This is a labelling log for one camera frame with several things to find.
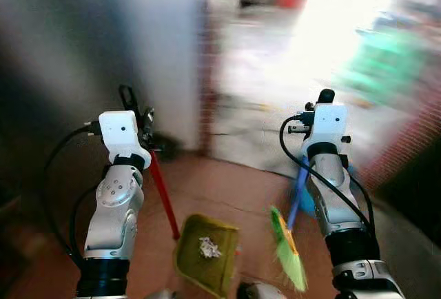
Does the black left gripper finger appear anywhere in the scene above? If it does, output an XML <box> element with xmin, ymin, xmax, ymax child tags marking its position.
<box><xmin>118</xmin><ymin>84</ymin><xmax>139</xmax><ymax>116</ymax></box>

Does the olive dustpan with red handle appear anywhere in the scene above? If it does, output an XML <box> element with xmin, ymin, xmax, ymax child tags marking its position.
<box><xmin>147</xmin><ymin>149</ymin><xmax>241</xmax><ymax>299</ymax></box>

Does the green broom with blue handle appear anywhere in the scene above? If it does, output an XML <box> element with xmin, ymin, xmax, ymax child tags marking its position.
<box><xmin>269</xmin><ymin>156</ymin><xmax>309</xmax><ymax>293</ymax></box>

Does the green plastic crate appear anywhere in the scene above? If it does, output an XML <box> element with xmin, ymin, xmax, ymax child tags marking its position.
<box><xmin>334</xmin><ymin>27</ymin><xmax>431</xmax><ymax>107</ymax></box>

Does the blue plastic object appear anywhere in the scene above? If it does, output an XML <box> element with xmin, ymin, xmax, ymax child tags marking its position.
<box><xmin>345</xmin><ymin>164</ymin><xmax>359</xmax><ymax>188</ymax></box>

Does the red object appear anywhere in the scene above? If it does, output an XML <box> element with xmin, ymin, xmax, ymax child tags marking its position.
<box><xmin>274</xmin><ymin>0</ymin><xmax>305</xmax><ymax>9</ymax></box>

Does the crumpled white paper ball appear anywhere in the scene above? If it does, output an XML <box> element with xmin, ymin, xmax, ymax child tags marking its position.
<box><xmin>198</xmin><ymin>237</ymin><xmax>223</xmax><ymax>259</ymax></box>

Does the grey left robot foot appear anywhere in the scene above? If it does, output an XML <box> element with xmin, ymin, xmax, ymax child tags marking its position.
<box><xmin>143</xmin><ymin>288</ymin><xmax>177</xmax><ymax>299</ymax></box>

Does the grey robot foot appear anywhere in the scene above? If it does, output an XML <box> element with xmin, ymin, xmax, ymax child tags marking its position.
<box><xmin>143</xmin><ymin>288</ymin><xmax>177</xmax><ymax>299</ymax></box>
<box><xmin>236</xmin><ymin>282</ymin><xmax>278</xmax><ymax>299</ymax></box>

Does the grey right robot foot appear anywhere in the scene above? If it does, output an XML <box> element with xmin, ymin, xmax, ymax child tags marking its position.
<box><xmin>236</xmin><ymin>282</ymin><xmax>278</xmax><ymax>299</ymax></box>

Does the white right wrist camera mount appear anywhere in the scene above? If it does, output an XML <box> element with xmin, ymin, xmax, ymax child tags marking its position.
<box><xmin>302</xmin><ymin>103</ymin><xmax>349</xmax><ymax>159</ymax></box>

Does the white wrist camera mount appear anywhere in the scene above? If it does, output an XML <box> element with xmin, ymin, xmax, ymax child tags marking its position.
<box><xmin>99</xmin><ymin>110</ymin><xmax>152</xmax><ymax>169</ymax></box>
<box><xmin>302</xmin><ymin>103</ymin><xmax>349</xmax><ymax>159</ymax></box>

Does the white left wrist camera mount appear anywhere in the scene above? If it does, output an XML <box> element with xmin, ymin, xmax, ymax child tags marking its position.
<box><xmin>99</xmin><ymin>110</ymin><xmax>152</xmax><ymax>169</ymax></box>

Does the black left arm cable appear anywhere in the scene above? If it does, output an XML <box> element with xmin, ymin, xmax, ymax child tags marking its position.
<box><xmin>42</xmin><ymin>123</ymin><xmax>101</xmax><ymax>269</ymax></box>

